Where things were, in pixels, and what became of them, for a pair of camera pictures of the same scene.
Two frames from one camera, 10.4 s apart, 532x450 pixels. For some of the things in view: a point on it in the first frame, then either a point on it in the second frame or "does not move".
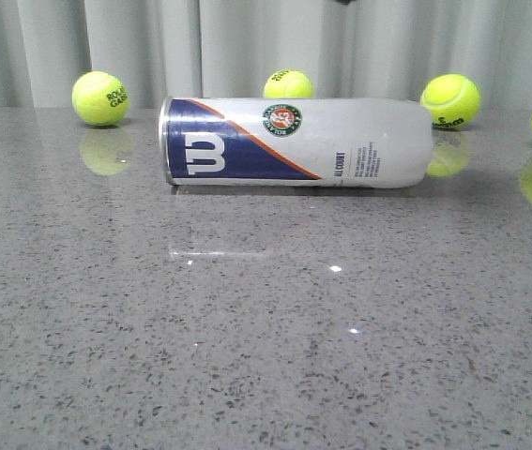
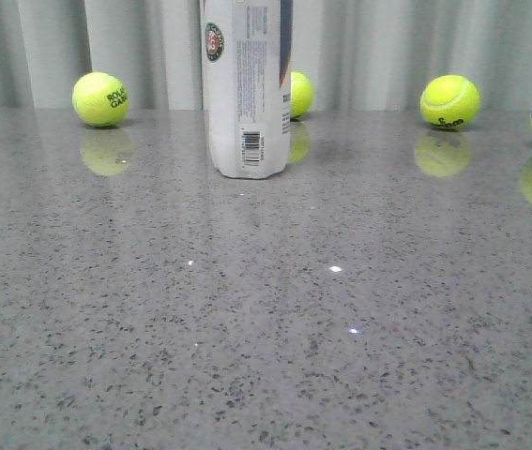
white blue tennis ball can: x=296 y=142 to x=246 y=50
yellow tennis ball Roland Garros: x=100 y=98 does not move
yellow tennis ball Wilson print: x=453 y=99 does not move
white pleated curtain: x=31 y=53 does not move
